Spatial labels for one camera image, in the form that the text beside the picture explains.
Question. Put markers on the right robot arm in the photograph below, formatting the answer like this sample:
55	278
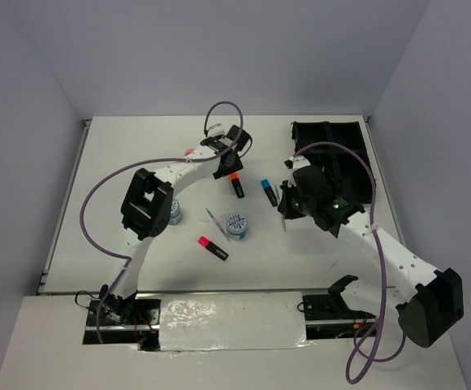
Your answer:
431	299

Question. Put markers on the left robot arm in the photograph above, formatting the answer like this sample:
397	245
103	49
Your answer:
146	208

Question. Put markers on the right blue glitter jar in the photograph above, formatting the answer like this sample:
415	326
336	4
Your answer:
237	226

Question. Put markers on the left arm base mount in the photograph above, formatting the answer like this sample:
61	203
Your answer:
138	325

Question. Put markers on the blue clear pen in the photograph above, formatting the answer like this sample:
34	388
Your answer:
218	225

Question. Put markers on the silver foil tape strip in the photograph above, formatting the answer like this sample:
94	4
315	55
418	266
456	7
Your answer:
231	321

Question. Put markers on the orange highlighter marker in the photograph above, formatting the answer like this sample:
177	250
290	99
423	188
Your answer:
236	185

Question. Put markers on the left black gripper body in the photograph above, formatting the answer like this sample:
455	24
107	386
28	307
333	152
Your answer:
235	166

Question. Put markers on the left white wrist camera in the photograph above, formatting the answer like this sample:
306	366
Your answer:
215	130

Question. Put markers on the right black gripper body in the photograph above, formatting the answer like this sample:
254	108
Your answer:
295	205

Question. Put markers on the black divided organizer tray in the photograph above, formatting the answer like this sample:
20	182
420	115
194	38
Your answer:
341	157

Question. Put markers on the blue glitter jar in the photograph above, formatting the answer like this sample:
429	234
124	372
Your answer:
176	212
237	226

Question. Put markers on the left blue glitter jar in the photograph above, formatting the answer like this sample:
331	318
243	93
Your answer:
176	212

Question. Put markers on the pink highlighter marker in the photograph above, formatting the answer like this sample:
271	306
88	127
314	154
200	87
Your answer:
212	248

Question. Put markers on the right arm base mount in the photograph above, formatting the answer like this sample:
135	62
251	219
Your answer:
327	316

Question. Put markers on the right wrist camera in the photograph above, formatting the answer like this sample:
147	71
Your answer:
296	162

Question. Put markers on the blue highlighter marker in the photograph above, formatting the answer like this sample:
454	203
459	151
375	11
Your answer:
269	192

